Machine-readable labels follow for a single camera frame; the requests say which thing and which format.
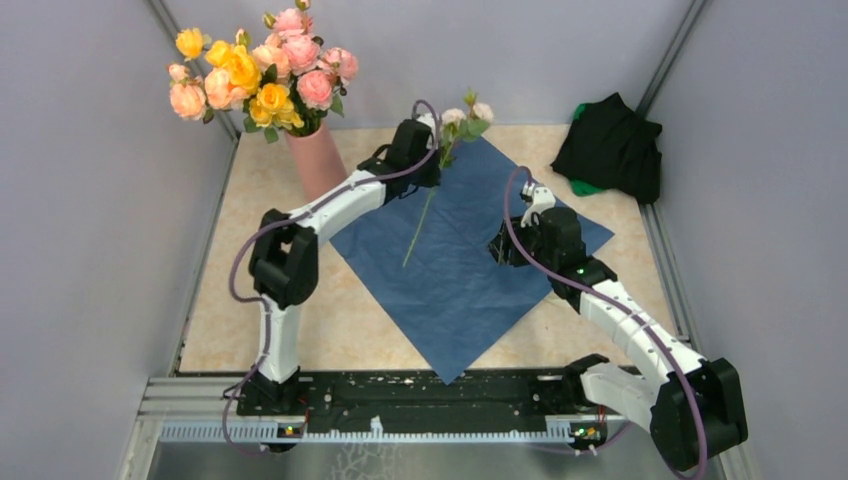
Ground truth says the small yellow pink flower bouquet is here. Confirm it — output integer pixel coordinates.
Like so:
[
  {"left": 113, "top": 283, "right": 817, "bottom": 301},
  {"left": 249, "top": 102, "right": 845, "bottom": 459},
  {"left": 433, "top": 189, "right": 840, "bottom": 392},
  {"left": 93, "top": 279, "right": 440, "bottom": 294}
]
[{"left": 175, "top": 28, "right": 282, "bottom": 143}]

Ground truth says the pink rose bunch in vase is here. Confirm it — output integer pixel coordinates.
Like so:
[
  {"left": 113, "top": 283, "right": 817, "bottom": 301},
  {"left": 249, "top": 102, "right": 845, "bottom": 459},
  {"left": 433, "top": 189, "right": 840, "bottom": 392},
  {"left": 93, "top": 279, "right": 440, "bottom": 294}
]
[{"left": 258, "top": 1, "right": 359, "bottom": 136}]

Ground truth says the pale pink rose stem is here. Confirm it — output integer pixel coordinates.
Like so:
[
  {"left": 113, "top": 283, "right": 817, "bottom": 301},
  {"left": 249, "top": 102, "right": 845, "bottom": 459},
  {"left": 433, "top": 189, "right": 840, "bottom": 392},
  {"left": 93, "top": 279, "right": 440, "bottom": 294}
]
[{"left": 249, "top": 30, "right": 291, "bottom": 81}]

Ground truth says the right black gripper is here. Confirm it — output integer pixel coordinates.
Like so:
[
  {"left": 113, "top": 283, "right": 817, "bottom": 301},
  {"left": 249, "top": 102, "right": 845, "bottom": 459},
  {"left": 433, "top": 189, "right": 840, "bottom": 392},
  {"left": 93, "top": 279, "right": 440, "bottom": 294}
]
[{"left": 485, "top": 211, "right": 557, "bottom": 272}]

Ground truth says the aluminium front rail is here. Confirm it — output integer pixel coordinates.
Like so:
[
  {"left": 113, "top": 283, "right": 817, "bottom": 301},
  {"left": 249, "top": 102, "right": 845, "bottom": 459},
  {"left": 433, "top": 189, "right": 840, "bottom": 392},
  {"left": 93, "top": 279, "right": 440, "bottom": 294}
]
[{"left": 139, "top": 369, "right": 622, "bottom": 444}]

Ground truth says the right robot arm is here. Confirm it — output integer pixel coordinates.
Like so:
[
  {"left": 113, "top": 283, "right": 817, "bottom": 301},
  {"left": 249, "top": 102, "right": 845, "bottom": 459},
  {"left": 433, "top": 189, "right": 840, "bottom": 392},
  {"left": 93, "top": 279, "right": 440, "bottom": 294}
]
[{"left": 489, "top": 207, "right": 748, "bottom": 479}]

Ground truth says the blue wrapping paper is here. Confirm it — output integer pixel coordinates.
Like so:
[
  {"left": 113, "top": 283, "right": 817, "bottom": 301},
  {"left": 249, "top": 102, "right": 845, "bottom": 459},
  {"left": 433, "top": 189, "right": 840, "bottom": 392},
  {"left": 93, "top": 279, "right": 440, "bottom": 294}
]
[{"left": 318, "top": 129, "right": 610, "bottom": 381}]

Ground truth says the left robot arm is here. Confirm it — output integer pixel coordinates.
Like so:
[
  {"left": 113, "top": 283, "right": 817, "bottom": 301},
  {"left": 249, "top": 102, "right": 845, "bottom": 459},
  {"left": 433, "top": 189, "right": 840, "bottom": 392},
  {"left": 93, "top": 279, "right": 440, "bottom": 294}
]
[{"left": 237, "top": 114, "right": 439, "bottom": 416}]

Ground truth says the black cloth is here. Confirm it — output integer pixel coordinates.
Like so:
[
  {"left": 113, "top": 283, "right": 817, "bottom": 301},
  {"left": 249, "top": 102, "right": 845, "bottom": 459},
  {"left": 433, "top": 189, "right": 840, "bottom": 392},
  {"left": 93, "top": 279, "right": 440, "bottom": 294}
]
[{"left": 551, "top": 93, "right": 663, "bottom": 205}]

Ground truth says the pink ceramic vase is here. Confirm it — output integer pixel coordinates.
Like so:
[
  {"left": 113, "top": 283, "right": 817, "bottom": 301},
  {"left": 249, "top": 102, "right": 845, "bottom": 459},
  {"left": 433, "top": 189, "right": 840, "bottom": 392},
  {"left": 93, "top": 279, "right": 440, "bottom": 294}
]
[{"left": 285, "top": 123, "right": 348, "bottom": 203}]

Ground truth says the right aluminium frame post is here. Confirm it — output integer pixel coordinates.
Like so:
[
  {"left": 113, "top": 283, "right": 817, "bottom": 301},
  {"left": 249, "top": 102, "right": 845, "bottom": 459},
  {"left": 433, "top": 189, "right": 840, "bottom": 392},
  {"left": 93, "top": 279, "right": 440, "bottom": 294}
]
[{"left": 636, "top": 0, "right": 711, "bottom": 117}]

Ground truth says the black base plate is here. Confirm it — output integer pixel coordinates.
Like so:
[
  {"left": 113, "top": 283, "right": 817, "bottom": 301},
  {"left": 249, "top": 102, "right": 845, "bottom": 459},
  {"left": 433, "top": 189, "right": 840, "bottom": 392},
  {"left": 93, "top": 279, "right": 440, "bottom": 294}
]
[{"left": 259, "top": 367, "right": 611, "bottom": 434}]

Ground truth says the white rose stem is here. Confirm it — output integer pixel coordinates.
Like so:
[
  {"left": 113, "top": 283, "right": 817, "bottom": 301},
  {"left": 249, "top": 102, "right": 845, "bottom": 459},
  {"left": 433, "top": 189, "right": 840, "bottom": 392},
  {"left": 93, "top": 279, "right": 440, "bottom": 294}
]
[{"left": 402, "top": 89, "right": 495, "bottom": 268}]

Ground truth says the peach rose stem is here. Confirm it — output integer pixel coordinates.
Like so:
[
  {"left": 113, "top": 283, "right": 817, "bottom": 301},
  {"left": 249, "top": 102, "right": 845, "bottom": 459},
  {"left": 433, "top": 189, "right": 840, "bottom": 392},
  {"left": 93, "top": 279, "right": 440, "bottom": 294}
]
[{"left": 167, "top": 63, "right": 248, "bottom": 122}]

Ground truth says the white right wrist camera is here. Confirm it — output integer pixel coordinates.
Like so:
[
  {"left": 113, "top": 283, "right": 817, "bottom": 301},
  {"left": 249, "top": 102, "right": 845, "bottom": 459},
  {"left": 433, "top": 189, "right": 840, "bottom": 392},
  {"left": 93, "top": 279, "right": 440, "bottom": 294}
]
[{"left": 520, "top": 181, "right": 556, "bottom": 228}]

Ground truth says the green cloth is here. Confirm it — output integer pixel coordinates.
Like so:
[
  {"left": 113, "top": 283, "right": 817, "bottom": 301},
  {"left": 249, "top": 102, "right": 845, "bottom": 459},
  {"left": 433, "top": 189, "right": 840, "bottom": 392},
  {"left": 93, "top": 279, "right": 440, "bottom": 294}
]
[{"left": 569, "top": 103, "right": 605, "bottom": 197}]

